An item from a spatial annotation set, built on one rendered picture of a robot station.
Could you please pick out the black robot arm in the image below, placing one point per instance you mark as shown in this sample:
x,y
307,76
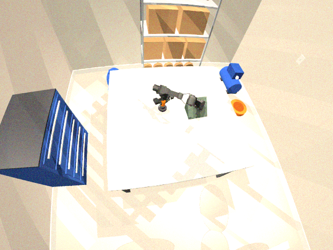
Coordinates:
x,y
163,90

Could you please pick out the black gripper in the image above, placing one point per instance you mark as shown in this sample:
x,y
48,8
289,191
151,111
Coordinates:
x,y
162,98

